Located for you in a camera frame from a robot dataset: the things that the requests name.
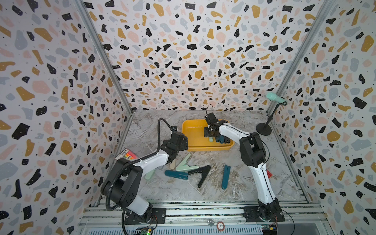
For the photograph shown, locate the yellow storage box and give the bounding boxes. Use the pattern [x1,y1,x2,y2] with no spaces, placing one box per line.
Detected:
[182,119,235,151]

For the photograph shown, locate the black pruning pliers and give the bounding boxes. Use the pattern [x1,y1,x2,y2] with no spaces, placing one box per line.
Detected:
[224,136,230,144]

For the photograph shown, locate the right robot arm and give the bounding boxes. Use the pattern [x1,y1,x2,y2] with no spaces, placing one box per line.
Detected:
[204,113,281,221]

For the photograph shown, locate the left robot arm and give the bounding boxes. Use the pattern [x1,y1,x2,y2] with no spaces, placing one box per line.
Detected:
[101,131,188,220]

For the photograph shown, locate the beige pliers behind arm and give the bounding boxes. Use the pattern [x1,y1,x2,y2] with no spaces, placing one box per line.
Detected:
[169,159,176,170]

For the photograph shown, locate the open light green pliers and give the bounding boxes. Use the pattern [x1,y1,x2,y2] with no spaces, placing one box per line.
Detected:
[175,154,199,172]

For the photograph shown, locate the teal pliers lower left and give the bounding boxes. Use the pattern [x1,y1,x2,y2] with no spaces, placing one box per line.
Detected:
[164,170,189,180]

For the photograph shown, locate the open black pliers centre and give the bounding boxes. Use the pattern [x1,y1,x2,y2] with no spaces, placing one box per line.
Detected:
[188,165,211,189]

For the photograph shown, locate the red pruning pliers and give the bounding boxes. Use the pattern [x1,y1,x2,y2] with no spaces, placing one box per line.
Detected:
[266,170,273,179]

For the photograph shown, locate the highlighter pen pack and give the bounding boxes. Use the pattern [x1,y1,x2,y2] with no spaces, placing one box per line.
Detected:
[115,148,138,161]

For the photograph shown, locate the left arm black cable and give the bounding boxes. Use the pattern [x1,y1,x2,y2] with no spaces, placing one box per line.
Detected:
[105,118,174,235]

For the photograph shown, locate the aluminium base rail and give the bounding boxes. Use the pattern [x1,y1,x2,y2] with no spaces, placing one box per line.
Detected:
[77,200,335,235]

